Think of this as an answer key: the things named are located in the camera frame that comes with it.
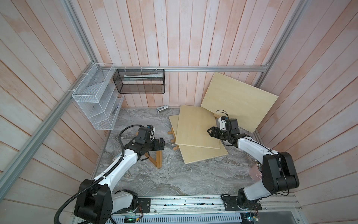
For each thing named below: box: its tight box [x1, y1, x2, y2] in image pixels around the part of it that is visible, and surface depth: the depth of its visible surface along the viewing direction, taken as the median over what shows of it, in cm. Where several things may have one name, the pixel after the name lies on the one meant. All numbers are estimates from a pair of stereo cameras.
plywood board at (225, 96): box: [200, 71, 279, 133], surface depth 94 cm
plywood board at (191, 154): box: [168, 114, 229, 165], surface depth 90 cm
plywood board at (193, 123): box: [175, 105, 221, 149], surface depth 105 cm
